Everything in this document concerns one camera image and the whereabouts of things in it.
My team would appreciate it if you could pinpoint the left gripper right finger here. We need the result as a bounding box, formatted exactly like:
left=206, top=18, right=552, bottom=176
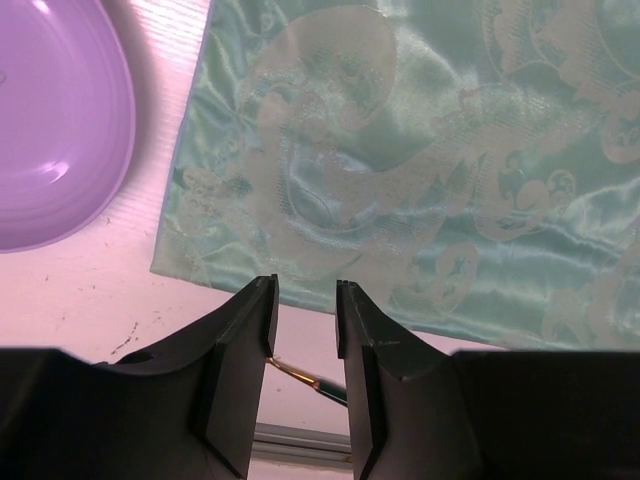
left=335, top=281, right=639, bottom=479

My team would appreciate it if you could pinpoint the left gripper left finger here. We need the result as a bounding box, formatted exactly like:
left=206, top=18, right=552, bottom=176
left=1, top=276, right=279, bottom=479

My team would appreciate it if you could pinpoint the teal patterned cloth napkin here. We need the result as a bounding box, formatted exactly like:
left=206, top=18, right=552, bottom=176
left=152, top=1, right=639, bottom=350

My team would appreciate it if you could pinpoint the lilac plastic plate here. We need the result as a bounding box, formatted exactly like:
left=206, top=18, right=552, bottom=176
left=1, top=1, right=136, bottom=253

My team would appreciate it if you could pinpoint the gold fork green handle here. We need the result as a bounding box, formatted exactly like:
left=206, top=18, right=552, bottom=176
left=267, top=357, right=348, bottom=407

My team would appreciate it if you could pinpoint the front aluminium rail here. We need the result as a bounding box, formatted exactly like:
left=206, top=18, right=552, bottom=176
left=252, top=423, right=352, bottom=465

